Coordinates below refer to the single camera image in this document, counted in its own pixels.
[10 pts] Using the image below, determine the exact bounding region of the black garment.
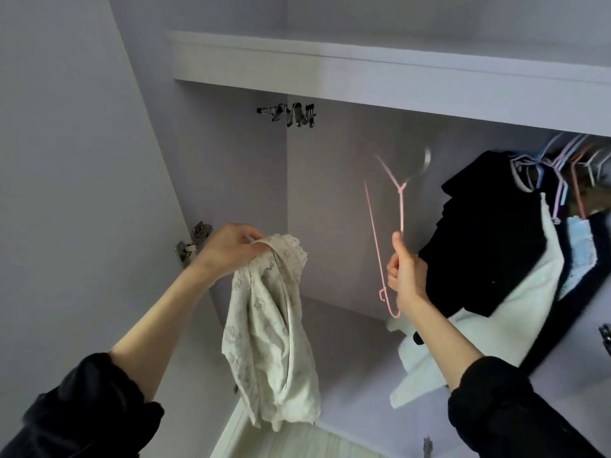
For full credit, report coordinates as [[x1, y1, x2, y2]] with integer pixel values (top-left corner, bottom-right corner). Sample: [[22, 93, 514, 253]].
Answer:
[[417, 150, 550, 321]]

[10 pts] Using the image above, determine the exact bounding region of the cream bow-print blouse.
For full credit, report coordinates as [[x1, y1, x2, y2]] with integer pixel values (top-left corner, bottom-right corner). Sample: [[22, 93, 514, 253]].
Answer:
[[221, 233, 323, 432]]

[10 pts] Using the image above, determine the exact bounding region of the black star-trim graphic t-shirt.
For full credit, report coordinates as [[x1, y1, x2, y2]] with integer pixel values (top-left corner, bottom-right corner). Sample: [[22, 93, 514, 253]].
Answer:
[[520, 209, 611, 378]]

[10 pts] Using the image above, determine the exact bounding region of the cluster of metal clips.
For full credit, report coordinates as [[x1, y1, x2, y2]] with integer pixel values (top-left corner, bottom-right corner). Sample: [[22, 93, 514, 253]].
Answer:
[[256, 102, 318, 130]]

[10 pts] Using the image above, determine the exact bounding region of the grey wardrobe shelf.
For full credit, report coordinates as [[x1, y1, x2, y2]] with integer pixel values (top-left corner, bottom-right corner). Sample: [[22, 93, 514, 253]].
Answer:
[[167, 31, 611, 139]]

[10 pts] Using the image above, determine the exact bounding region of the person's right hand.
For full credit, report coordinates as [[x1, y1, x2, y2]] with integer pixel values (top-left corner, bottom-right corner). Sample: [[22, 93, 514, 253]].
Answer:
[[386, 232, 431, 317]]

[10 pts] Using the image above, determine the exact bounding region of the white cartoon print t-shirt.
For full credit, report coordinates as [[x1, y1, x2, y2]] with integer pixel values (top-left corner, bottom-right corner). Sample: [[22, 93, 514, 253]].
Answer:
[[386, 190, 566, 411]]

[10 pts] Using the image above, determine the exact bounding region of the blue wire hanger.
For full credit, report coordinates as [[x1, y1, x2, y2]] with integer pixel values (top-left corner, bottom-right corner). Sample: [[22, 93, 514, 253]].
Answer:
[[528, 133, 565, 176]]

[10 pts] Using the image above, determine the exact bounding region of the light grey wardrobe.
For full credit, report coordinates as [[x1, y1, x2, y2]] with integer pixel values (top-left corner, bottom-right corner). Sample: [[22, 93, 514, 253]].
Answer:
[[0, 0, 611, 458]]

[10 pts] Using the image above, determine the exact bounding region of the black fur-trimmed jacket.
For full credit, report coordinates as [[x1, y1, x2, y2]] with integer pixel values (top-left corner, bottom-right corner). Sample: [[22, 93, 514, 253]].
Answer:
[[580, 181, 611, 223]]

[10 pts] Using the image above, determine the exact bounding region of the person's left forearm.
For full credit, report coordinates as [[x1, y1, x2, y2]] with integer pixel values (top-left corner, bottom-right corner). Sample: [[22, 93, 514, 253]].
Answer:
[[0, 267, 223, 458]]

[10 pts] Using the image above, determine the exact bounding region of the person's left hand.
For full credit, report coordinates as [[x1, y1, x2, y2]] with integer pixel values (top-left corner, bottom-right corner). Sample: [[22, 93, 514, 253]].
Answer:
[[186, 224, 273, 289]]

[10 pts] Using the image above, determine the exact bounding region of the pink wire hanger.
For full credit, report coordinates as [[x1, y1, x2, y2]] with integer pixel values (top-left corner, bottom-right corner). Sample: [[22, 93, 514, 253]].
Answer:
[[363, 152, 408, 321], [549, 136, 588, 225], [570, 148, 599, 221]]

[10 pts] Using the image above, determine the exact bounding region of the person's right forearm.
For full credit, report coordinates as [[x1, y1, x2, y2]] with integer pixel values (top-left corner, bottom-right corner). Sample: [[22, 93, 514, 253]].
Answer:
[[399, 295, 611, 458]]

